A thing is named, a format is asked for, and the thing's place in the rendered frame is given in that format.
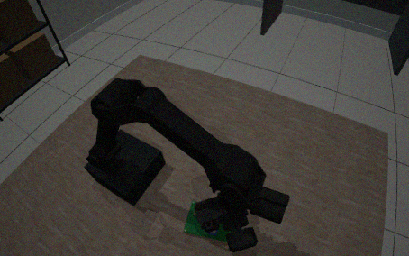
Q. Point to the green circuit board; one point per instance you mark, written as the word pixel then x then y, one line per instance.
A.
pixel 193 227

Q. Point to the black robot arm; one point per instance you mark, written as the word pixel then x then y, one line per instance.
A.
pixel 230 168

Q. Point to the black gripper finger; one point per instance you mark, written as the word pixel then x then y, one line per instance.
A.
pixel 227 228

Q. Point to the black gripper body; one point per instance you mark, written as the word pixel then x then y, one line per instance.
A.
pixel 241 238

